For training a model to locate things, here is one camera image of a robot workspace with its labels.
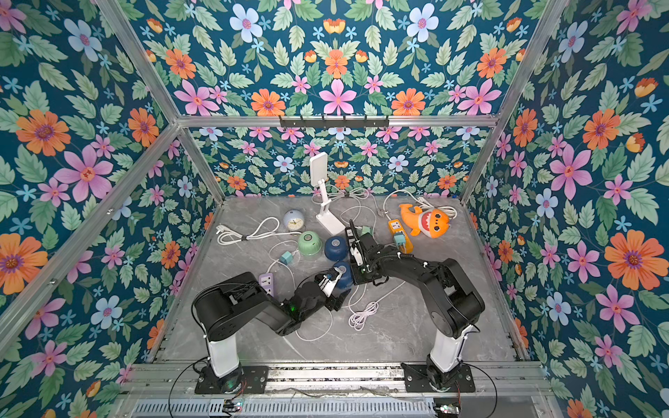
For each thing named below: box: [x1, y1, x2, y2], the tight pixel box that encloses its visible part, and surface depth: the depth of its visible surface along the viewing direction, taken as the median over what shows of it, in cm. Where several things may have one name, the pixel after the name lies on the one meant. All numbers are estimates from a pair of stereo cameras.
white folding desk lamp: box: [310, 151, 346, 236], surface depth 103 cm
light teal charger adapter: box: [279, 250, 294, 266], surface depth 98 cm
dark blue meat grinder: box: [324, 235, 350, 262], surface depth 93 cm
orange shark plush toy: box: [398, 203, 451, 239], surface depth 105 cm
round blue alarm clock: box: [283, 209, 305, 231], surface depth 106 cm
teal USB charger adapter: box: [393, 230, 406, 246], surface depth 102 cm
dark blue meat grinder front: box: [333, 261, 354, 290], surface depth 85 cm
